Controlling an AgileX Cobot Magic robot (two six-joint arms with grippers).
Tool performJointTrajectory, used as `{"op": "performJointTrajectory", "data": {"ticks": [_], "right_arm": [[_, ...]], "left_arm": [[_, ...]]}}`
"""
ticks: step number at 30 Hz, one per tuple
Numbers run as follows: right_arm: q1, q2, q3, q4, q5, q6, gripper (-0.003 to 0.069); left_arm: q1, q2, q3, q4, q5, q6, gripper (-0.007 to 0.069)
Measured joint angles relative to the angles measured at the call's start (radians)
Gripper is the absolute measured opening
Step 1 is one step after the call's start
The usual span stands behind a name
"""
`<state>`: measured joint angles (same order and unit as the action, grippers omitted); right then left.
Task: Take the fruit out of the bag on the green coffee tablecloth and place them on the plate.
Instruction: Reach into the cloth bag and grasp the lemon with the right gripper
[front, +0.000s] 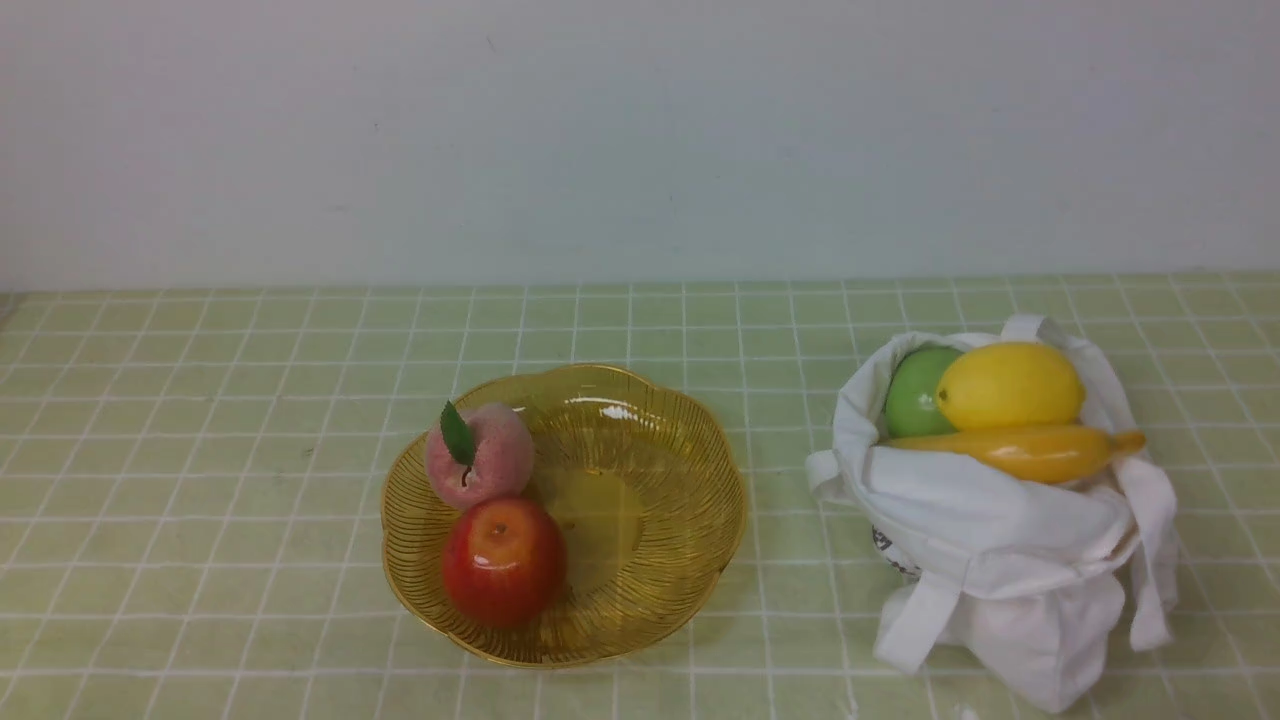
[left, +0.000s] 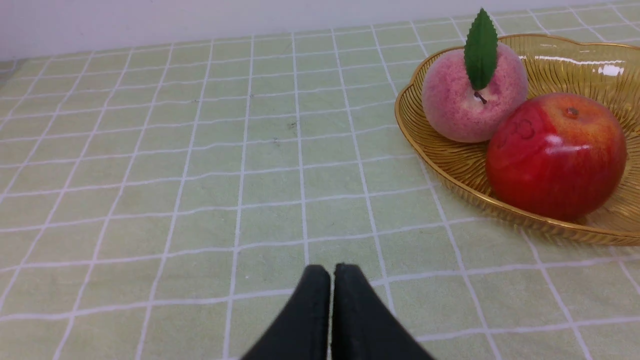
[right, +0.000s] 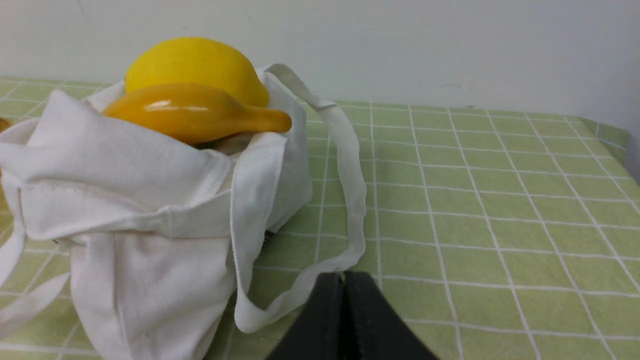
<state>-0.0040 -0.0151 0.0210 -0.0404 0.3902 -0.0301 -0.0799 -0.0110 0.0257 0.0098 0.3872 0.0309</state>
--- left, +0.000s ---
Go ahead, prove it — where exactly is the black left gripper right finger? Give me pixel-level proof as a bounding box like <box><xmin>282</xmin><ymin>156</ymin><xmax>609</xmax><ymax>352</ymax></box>
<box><xmin>331</xmin><ymin>263</ymin><xmax>434</xmax><ymax>360</ymax></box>

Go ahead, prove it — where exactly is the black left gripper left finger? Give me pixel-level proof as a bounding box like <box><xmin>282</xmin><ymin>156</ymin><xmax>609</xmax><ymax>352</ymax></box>
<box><xmin>242</xmin><ymin>264</ymin><xmax>331</xmax><ymax>360</ymax></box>

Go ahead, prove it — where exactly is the green checkered tablecloth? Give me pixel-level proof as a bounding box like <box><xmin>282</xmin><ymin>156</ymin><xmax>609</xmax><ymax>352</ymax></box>
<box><xmin>0</xmin><ymin>7</ymin><xmax>639</xmax><ymax>360</ymax></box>

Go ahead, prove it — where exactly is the pink peach with leaf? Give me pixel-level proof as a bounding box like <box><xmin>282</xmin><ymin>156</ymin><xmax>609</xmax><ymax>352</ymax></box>
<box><xmin>422</xmin><ymin>8</ymin><xmax>529</xmax><ymax>143</ymax></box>

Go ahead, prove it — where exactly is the red apple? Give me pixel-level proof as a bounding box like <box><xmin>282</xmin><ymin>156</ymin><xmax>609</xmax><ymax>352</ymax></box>
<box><xmin>486</xmin><ymin>92</ymin><xmax>627</xmax><ymax>222</ymax></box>

